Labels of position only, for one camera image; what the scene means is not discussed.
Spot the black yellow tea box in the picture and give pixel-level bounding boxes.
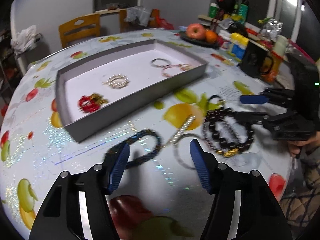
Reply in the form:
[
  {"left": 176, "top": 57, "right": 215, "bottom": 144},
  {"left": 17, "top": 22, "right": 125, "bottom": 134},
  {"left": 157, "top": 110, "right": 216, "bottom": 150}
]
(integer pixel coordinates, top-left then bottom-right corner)
[{"left": 239, "top": 40, "right": 274, "bottom": 79}]

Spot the person right hand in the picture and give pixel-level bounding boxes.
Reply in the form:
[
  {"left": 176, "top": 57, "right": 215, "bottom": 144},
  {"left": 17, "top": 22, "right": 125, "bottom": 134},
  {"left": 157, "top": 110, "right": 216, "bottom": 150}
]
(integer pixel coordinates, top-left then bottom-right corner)
[{"left": 287, "top": 132, "right": 319, "bottom": 158}]

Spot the large black bead bracelet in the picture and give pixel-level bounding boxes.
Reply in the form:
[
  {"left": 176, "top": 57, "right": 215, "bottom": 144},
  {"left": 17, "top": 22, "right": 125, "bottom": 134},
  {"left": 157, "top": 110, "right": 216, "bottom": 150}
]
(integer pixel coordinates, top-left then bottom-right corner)
[{"left": 202, "top": 107, "right": 255, "bottom": 153}]

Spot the grey shallow cardboard tray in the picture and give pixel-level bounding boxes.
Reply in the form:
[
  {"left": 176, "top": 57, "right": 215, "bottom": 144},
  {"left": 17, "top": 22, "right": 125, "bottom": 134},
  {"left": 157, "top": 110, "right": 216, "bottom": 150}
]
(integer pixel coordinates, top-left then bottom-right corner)
[{"left": 55, "top": 40, "right": 208, "bottom": 142}]

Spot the right wooden chair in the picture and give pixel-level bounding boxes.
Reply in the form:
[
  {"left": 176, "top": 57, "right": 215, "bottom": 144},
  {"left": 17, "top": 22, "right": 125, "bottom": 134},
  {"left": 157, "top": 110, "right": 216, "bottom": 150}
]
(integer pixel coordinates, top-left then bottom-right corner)
[{"left": 119, "top": 6, "right": 160, "bottom": 33}]

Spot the white pearl cluster bracelet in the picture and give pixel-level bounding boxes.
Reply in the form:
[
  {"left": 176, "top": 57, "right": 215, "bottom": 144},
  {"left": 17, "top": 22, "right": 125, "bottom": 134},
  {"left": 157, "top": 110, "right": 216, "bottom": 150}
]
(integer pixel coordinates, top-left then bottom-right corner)
[{"left": 103, "top": 74, "right": 130, "bottom": 90}]

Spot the red apple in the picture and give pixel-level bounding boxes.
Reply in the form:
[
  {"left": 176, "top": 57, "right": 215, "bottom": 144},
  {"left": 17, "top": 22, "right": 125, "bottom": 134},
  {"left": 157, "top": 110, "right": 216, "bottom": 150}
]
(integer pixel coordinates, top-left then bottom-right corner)
[{"left": 186, "top": 23, "right": 206, "bottom": 40}]

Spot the wooden chair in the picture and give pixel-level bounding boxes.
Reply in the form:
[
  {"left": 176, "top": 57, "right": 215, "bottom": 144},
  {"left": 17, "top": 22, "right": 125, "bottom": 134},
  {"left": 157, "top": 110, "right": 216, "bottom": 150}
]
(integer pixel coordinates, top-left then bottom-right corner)
[
  {"left": 59, "top": 14, "right": 100, "bottom": 48},
  {"left": 119, "top": 6, "right": 160, "bottom": 33}
]

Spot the yellow lid pill bottle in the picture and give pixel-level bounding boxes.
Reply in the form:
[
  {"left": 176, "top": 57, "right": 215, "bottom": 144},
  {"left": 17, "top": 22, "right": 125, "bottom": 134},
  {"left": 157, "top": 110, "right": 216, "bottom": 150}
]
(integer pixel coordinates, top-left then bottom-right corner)
[{"left": 228, "top": 33, "right": 243, "bottom": 56}]

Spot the red bead bracelet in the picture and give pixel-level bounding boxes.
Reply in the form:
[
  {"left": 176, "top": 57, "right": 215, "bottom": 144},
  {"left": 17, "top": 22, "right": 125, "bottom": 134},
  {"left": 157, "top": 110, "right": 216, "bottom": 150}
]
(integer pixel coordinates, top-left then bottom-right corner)
[{"left": 77, "top": 94, "right": 102, "bottom": 113}]

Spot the left wooden chair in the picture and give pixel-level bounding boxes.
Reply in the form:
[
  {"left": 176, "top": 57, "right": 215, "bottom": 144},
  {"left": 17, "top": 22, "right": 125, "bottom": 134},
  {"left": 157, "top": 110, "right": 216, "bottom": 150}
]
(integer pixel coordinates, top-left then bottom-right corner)
[{"left": 59, "top": 14, "right": 100, "bottom": 48}]

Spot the pearl bar hair clip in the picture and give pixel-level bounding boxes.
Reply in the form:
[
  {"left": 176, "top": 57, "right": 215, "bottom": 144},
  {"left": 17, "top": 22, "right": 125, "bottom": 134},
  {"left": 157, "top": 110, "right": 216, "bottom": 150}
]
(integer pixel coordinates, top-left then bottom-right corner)
[{"left": 166, "top": 115, "right": 196, "bottom": 146}]

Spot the silver wire bangle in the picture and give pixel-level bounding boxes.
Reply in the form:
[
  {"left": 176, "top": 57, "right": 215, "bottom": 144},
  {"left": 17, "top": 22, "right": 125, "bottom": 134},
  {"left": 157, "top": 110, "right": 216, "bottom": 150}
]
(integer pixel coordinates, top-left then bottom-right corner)
[{"left": 150, "top": 58, "right": 171, "bottom": 68}]

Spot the dark fruit plate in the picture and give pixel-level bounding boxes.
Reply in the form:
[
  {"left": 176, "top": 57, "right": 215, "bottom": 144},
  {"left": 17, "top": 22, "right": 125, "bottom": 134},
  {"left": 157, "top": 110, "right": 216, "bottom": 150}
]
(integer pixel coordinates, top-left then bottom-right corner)
[{"left": 178, "top": 31, "right": 220, "bottom": 49}]

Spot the black cord bracelet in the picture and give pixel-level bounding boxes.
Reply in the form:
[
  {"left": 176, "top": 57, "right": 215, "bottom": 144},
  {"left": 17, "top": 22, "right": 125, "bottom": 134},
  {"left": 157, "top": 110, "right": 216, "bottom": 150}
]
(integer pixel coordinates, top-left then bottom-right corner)
[{"left": 207, "top": 94, "right": 227, "bottom": 111}]

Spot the orange fruit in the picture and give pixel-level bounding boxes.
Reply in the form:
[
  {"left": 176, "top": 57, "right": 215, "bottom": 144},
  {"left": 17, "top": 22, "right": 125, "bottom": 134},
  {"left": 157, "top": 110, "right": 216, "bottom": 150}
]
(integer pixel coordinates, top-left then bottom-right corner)
[{"left": 206, "top": 29, "right": 217, "bottom": 44}]

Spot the thin silver ring bangle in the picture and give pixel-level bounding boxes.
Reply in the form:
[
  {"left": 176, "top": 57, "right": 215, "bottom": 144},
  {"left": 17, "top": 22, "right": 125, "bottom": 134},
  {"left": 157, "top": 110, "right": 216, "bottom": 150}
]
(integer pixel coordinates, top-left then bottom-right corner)
[{"left": 172, "top": 133, "right": 206, "bottom": 170}]

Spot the dark blue bead bracelet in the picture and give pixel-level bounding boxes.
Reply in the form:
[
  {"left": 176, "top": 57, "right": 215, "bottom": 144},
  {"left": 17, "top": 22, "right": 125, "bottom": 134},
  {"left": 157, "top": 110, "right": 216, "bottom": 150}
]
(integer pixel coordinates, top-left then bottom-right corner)
[{"left": 104, "top": 128, "right": 162, "bottom": 170}]

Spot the white plastic bag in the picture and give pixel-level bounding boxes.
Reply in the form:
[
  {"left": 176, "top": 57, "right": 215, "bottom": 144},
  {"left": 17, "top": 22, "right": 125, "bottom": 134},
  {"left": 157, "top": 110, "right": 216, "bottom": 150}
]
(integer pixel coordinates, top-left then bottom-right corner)
[{"left": 10, "top": 25, "right": 36, "bottom": 55}]

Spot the grey cloth on chair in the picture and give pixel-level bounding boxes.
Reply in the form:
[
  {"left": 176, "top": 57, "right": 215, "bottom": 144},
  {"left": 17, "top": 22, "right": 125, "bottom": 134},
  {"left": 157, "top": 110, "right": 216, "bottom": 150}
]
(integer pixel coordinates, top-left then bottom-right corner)
[{"left": 125, "top": 6, "right": 152, "bottom": 27}]

